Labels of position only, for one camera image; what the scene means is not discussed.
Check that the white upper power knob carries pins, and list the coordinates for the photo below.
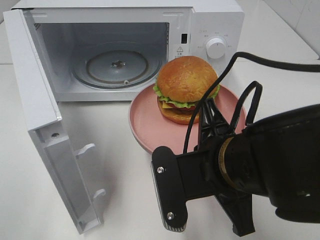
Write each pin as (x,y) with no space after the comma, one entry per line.
(215,47)

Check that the white microwave oven body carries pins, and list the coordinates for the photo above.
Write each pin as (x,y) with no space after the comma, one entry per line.
(164,29)

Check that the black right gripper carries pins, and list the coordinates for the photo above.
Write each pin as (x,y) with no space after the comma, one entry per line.
(220,167)

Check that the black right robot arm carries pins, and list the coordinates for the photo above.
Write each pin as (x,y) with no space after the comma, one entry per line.
(277,157)

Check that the burger with lettuce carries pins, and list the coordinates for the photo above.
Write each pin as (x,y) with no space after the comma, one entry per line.
(180,85)

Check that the white microwave door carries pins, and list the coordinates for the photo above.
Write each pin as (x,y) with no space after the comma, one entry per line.
(41,58)

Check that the glass microwave turntable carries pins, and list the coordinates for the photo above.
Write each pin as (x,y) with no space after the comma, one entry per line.
(116,69)

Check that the pink round plate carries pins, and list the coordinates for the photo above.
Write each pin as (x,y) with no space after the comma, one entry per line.
(152,130)

